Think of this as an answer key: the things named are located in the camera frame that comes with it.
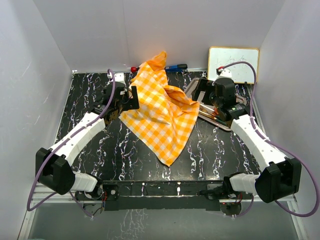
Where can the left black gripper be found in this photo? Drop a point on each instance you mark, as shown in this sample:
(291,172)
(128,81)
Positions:
(131,103)

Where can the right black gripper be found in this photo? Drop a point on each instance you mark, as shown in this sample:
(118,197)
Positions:
(203,85)

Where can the silver metal tray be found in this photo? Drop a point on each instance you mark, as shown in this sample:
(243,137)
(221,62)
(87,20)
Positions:
(208,112)

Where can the yellow checkered tablecloth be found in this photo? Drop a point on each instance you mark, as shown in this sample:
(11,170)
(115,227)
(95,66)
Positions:
(166,116)

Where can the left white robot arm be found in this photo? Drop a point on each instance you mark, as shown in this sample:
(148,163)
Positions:
(54,165)

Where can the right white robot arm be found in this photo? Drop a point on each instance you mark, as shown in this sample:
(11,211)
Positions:
(280,176)

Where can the blue marker pen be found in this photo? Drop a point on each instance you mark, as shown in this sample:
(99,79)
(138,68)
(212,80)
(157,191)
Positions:
(176,68)

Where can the red black knob tool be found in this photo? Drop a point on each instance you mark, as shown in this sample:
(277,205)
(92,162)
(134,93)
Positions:
(134,69)

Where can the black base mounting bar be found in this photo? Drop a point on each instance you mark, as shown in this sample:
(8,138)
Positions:
(169,195)

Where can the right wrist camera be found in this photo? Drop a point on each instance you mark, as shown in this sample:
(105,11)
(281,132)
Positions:
(223,73)

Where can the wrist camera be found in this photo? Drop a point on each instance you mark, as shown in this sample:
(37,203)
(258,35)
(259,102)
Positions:
(119,77)
(223,73)

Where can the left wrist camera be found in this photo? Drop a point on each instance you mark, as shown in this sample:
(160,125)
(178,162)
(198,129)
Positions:
(119,77)

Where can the small whiteboard yellow frame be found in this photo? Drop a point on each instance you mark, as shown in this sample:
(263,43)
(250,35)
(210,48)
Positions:
(222,56)

